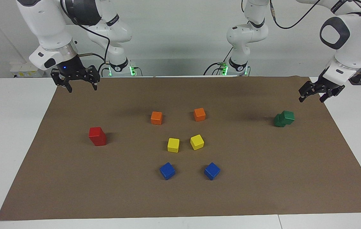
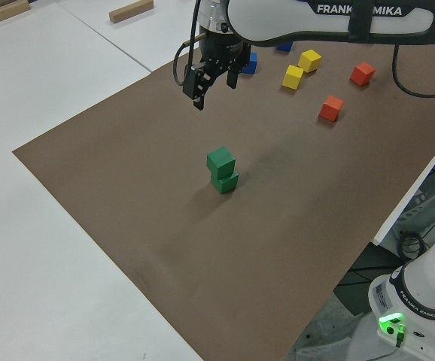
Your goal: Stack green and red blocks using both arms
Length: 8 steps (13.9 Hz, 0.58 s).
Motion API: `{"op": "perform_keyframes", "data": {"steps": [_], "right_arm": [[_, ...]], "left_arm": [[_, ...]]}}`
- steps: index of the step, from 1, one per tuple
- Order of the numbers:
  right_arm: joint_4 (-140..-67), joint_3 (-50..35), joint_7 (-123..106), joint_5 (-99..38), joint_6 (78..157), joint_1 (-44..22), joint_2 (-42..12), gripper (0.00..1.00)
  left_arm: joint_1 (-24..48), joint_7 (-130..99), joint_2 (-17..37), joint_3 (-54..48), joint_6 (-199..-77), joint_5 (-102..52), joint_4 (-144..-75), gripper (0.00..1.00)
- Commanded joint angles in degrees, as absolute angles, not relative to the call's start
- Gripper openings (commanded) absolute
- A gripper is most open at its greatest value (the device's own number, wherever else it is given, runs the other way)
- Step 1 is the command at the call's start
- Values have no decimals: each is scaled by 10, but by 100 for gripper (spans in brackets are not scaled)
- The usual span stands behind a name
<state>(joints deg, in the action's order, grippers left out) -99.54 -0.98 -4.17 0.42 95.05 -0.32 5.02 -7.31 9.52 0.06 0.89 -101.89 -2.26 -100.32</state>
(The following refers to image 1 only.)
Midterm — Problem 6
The black base cable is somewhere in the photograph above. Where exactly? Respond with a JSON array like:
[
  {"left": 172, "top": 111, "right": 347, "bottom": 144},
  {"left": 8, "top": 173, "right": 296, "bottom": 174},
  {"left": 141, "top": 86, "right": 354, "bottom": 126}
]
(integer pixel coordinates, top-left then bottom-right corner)
[
  {"left": 97, "top": 61, "right": 110, "bottom": 77},
  {"left": 203, "top": 48, "right": 234, "bottom": 76}
]

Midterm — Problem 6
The yellow wooden block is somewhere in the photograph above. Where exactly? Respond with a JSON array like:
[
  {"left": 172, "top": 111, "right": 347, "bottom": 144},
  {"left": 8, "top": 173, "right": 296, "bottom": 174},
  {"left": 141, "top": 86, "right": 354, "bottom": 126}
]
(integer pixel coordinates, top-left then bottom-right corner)
[
  {"left": 190, "top": 134, "right": 205, "bottom": 150},
  {"left": 167, "top": 138, "right": 180, "bottom": 153}
]

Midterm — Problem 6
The blue wooden block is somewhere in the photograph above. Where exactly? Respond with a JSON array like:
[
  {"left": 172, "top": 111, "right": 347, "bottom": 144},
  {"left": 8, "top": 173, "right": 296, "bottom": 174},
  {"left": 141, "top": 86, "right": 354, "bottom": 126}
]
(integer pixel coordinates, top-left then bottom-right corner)
[
  {"left": 159, "top": 162, "right": 176, "bottom": 181},
  {"left": 204, "top": 162, "right": 221, "bottom": 181}
]

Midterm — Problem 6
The black stand with pole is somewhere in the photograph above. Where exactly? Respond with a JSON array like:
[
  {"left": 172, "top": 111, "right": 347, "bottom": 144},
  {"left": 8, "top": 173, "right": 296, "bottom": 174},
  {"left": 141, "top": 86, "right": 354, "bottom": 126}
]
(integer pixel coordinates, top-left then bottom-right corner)
[{"left": 347, "top": 72, "right": 361, "bottom": 85}]

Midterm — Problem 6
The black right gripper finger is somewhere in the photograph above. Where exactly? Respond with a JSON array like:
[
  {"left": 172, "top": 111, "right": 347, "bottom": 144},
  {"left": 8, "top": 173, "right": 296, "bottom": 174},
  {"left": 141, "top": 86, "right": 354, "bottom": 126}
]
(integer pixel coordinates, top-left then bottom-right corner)
[
  {"left": 51, "top": 69, "right": 73, "bottom": 93},
  {"left": 84, "top": 65, "right": 101, "bottom": 91}
]

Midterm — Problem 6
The brown table mat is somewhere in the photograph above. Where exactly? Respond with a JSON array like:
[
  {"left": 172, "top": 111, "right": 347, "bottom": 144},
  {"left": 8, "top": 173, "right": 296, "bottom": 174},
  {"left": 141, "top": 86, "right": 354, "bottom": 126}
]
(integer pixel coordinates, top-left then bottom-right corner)
[{"left": 0, "top": 76, "right": 361, "bottom": 221}]

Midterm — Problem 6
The orange wooden block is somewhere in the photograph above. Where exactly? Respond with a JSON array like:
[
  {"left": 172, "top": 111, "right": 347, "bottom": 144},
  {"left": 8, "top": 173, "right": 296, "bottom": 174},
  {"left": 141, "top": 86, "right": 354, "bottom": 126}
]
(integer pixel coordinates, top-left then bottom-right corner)
[
  {"left": 150, "top": 111, "right": 163, "bottom": 125},
  {"left": 193, "top": 108, "right": 206, "bottom": 122}
]

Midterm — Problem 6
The white power strip box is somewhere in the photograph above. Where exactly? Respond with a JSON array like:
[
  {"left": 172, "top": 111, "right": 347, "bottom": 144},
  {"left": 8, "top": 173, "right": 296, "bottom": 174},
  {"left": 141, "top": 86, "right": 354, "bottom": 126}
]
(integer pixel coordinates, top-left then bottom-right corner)
[{"left": 10, "top": 62, "right": 45, "bottom": 78}]

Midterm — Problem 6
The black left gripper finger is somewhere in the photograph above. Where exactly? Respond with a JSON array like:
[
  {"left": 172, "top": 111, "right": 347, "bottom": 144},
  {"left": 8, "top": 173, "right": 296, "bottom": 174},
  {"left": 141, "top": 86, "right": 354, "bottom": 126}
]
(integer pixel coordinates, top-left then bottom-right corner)
[
  {"left": 299, "top": 81, "right": 319, "bottom": 103},
  {"left": 320, "top": 85, "right": 345, "bottom": 103}
]

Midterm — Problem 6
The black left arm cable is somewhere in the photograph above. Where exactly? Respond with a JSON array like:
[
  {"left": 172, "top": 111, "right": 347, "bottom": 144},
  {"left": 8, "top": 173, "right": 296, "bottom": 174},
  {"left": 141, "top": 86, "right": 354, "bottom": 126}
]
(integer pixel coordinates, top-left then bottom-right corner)
[{"left": 269, "top": 0, "right": 361, "bottom": 30}]

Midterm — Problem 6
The green wooden block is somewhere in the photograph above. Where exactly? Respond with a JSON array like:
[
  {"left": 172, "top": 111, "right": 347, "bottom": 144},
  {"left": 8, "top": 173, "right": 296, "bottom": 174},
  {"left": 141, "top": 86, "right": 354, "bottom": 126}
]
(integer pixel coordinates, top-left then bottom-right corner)
[
  {"left": 274, "top": 114, "right": 287, "bottom": 128},
  {"left": 281, "top": 110, "right": 295, "bottom": 125}
]

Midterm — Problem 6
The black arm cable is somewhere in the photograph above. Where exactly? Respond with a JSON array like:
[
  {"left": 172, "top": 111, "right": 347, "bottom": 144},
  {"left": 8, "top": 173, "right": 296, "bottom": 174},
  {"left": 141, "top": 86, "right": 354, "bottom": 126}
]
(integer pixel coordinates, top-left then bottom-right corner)
[
  {"left": 269, "top": 0, "right": 361, "bottom": 30},
  {"left": 60, "top": 0, "right": 111, "bottom": 69}
]

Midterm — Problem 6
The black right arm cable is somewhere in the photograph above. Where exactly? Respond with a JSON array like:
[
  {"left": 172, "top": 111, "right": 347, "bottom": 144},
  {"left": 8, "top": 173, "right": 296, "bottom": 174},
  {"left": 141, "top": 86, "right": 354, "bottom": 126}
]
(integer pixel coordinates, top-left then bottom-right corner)
[{"left": 60, "top": 0, "right": 111, "bottom": 69}]

